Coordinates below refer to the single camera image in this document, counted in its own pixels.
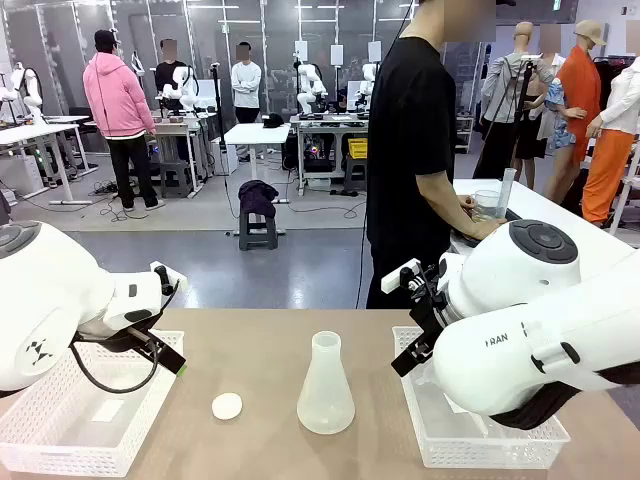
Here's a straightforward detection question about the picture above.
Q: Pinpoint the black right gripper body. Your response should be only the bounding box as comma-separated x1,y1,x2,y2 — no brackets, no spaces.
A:
407,284,450,361

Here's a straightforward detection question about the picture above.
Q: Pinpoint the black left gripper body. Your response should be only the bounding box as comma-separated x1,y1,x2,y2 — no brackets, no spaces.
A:
73,325,154,355

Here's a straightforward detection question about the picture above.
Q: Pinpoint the white round flask cap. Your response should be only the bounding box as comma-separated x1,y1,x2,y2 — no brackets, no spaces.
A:
211,392,244,420

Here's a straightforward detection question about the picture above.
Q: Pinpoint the translucent plastic erlenmeyer flask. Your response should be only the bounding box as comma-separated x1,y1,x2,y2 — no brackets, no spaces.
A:
296,330,357,435

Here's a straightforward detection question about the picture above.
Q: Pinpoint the white perforated plastic basket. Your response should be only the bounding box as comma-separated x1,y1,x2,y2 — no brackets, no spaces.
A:
392,325,571,470
0,329,185,478

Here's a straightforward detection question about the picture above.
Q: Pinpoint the clear plastic beaker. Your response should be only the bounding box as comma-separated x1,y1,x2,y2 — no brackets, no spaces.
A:
471,189,503,224

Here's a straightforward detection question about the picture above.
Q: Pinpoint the translucent graduated cylinder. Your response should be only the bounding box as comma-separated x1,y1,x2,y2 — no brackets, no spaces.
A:
496,168,517,221

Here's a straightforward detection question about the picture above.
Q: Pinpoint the person's right forearm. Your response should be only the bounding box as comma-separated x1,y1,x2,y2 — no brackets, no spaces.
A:
418,170,475,239

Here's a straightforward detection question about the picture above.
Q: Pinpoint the person's right hand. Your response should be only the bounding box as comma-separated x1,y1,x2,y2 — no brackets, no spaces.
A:
464,218,503,242

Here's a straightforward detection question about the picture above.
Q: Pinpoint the black rectangular tray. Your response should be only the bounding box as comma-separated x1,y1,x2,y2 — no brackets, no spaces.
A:
449,207,524,247

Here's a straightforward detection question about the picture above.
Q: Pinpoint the grey step stool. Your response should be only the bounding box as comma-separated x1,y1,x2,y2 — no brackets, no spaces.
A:
238,212,279,252
159,160,194,199
344,155,369,193

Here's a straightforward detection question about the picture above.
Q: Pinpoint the shoe rack with shoes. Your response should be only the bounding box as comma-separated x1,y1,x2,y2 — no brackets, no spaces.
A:
455,115,475,155

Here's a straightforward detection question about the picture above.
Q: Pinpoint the dark cloth bundle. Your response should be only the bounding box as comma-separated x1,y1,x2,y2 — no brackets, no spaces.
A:
238,179,280,219

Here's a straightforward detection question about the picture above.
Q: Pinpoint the person in black t-shirt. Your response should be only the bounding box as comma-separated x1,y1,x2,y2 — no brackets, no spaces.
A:
366,0,497,310

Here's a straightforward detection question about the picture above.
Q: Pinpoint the white long desk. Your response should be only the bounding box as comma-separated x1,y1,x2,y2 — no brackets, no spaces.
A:
0,122,94,206

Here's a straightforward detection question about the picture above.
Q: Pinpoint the figure in blue floral dress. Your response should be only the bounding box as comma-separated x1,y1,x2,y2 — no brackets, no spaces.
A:
537,23,577,157

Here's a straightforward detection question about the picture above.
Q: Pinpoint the mannequin in orange trousers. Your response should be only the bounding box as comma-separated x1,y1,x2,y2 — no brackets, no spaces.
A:
582,22,640,227

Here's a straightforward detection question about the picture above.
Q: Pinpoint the black pole stand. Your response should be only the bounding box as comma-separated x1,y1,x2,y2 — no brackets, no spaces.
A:
209,62,227,176

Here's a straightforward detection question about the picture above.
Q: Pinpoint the white standing desk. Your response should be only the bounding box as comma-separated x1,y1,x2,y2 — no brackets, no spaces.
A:
224,122,292,204

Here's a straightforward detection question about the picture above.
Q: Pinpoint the mannequin in grey shirt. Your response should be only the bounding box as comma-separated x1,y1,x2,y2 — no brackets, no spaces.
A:
472,21,557,181

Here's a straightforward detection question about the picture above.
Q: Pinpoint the person in pink hoodie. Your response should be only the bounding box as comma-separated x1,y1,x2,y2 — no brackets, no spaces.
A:
82,28,166,212

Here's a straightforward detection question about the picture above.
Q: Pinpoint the mannequin in orange robe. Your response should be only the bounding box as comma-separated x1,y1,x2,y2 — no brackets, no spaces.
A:
543,19,608,204

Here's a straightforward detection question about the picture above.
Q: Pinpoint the person in black white shirt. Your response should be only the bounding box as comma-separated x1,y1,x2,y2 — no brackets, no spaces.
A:
154,38,195,97

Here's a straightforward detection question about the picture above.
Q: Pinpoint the person in white long-sleeve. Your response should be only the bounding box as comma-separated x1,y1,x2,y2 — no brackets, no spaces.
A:
230,42,263,125

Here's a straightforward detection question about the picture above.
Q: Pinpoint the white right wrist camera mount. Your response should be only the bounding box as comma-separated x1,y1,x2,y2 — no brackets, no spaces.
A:
380,257,441,301

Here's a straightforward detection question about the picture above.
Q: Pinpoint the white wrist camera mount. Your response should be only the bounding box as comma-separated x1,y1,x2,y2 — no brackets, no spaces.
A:
149,260,189,297
380,257,441,301

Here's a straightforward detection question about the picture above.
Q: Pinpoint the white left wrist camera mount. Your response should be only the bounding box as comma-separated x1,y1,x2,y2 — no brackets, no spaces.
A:
149,260,189,297

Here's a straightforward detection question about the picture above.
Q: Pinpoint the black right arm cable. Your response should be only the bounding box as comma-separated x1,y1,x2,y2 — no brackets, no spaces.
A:
492,364,640,431

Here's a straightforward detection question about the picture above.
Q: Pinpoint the black camera tripod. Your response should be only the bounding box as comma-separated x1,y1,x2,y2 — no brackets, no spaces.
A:
499,54,539,181

